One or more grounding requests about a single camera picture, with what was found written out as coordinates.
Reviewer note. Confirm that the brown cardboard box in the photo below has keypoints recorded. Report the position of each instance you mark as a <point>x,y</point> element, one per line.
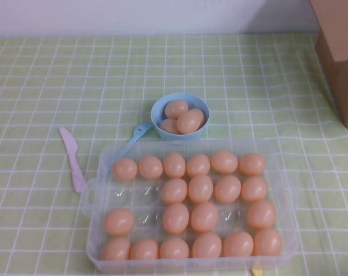
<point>340,72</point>

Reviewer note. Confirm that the clear plastic egg box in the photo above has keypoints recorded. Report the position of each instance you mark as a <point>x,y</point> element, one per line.
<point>286,201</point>

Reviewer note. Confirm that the pink plastic knife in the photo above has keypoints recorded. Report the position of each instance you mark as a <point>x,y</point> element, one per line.
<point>73,161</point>

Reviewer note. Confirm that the light blue plastic fork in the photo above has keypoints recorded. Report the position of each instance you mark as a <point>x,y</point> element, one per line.
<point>139,132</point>

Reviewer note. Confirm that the light blue bowl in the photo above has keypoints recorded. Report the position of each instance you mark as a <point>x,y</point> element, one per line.
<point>180,96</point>

